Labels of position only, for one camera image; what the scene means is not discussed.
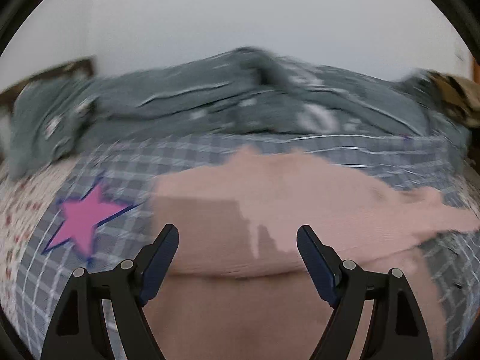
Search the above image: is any dark wooden headboard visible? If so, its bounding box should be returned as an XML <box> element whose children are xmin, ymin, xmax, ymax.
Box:
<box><xmin>0</xmin><ymin>56</ymin><xmax>95</xmax><ymax>115</ymax></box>

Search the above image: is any grey checked duvet cover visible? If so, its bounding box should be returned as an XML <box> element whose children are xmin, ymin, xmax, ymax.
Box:
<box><xmin>5</xmin><ymin>135</ymin><xmax>479</xmax><ymax>359</ymax></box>

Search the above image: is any grey-green fleece blanket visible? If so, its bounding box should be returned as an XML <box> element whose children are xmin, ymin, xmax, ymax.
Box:
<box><xmin>7</xmin><ymin>47</ymin><xmax>470</xmax><ymax>179</ymax></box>

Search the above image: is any pink ribbed knit sweater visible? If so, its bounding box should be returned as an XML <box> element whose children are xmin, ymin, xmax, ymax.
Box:
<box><xmin>145</xmin><ymin>146</ymin><xmax>479</xmax><ymax>359</ymax></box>

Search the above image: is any brown folded clothes pile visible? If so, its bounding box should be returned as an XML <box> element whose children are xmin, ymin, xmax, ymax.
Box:
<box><xmin>429</xmin><ymin>72</ymin><xmax>480</xmax><ymax>128</ymax></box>

